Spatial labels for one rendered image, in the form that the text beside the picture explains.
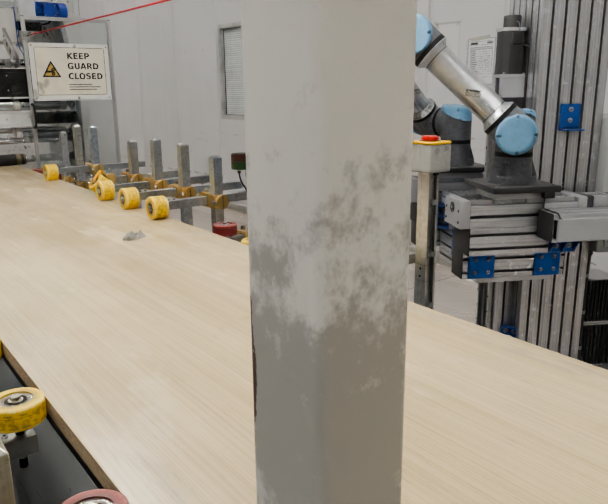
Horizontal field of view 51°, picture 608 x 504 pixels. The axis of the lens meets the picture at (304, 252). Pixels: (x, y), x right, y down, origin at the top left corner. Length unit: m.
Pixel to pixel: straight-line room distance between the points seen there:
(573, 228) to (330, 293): 1.89
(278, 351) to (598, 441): 0.71
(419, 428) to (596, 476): 0.22
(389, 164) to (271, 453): 0.13
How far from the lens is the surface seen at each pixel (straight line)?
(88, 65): 4.28
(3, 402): 1.05
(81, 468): 1.06
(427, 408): 0.95
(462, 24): 4.88
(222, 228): 2.10
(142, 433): 0.91
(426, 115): 2.63
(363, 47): 0.23
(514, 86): 2.39
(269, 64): 0.24
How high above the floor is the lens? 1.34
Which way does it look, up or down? 14 degrees down
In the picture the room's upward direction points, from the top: 1 degrees counter-clockwise
